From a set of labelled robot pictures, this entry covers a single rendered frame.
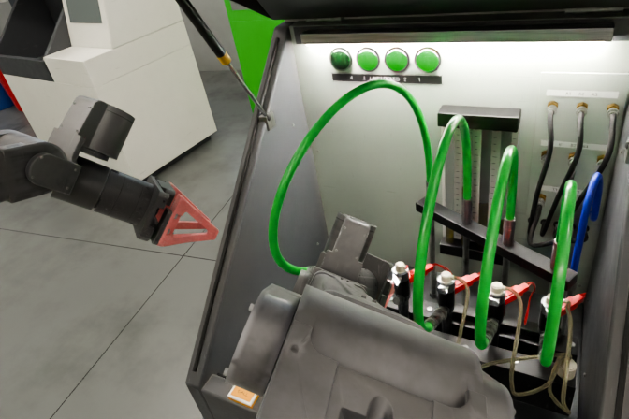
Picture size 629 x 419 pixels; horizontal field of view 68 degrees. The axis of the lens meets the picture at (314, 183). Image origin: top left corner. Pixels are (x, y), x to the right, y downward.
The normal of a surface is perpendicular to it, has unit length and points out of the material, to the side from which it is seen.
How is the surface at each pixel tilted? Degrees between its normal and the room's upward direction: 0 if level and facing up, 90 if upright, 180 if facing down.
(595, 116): 90
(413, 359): 25
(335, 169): 90
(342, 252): 52
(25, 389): 0
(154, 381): 0
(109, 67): 90
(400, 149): 90
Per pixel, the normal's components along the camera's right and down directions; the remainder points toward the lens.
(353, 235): -0.03, -0.08
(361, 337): 0.25, -0.75
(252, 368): -0.11, 0.15
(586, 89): -0.44, 0.55
